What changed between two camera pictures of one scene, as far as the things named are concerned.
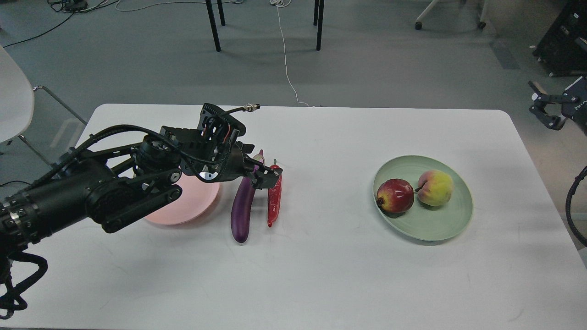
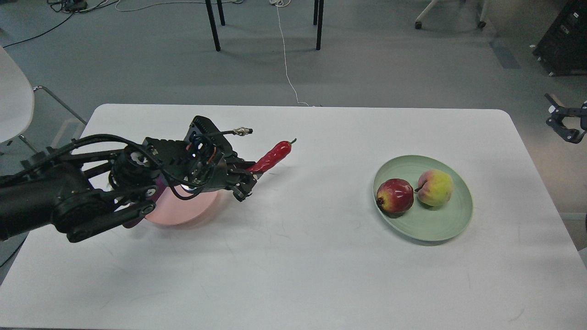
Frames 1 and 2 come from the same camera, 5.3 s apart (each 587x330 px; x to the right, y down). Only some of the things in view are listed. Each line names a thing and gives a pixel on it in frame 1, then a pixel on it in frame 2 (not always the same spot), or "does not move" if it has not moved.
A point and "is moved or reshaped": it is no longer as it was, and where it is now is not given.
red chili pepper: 274,199 -> 272,157
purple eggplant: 241,210 is moved or reshaped
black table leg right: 318,13 does not move
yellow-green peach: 435,188 does not move
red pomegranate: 395,195 does not move
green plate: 421,221 does not move
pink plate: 197,197 does not move
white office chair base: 482,24 does not move
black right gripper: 576,109 -> 569,134
